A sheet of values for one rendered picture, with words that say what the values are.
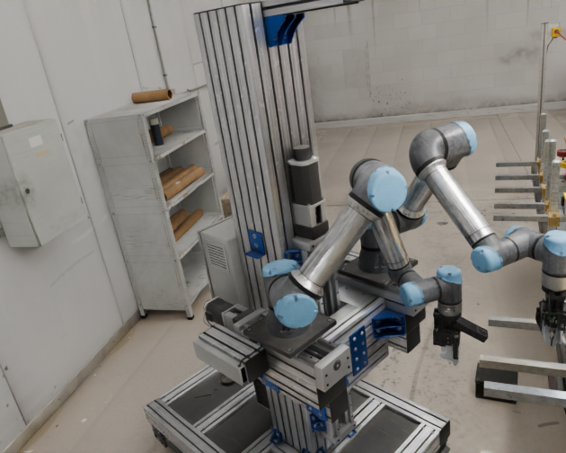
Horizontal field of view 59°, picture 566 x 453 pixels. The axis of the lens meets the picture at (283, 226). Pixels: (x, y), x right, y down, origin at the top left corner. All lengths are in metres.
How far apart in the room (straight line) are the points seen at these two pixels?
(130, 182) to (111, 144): 0.28
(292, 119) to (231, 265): 0.62
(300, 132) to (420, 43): 7.57
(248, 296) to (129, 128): 1.76
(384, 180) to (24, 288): 2.34
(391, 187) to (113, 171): 2.55
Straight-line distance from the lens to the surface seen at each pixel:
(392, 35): 9.25
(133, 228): 3.73
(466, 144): 1.68
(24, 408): 3.32
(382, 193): 1.37
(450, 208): 1.52
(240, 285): 2.01
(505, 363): 1.81
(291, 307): 1.42
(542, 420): 2.91
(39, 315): 3.30
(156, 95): 3.91
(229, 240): 1.92
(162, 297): 3.91
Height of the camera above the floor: 1.97
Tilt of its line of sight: 22 degrees down
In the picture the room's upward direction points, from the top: 9 degrees counter-clockwise
